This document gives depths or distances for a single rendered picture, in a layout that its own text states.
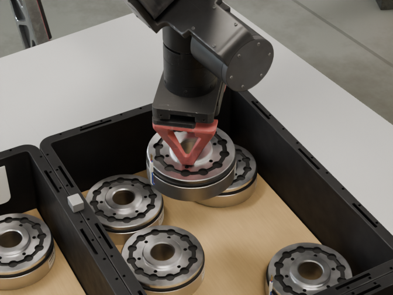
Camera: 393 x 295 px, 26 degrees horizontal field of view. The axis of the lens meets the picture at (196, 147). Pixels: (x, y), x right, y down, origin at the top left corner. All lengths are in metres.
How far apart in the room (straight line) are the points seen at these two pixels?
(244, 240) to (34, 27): 0.91
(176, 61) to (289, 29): 2.23
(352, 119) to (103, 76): 0.47
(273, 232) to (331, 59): 1.86
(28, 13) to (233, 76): 1.12
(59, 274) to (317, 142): 0.57
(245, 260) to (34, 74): 0.71
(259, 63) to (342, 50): 2.20
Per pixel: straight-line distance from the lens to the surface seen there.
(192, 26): 0.80
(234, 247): 1.10
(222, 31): 0.78
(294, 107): 1.55
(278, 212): 1.15
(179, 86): 0.88
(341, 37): 3.07
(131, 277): 0.94
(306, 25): 3.12
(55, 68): 1.66
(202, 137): 0.90
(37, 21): 1.87
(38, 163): 1.09
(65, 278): 1.08
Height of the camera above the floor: 1.63
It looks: 40 degrees down
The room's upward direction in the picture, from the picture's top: straight up
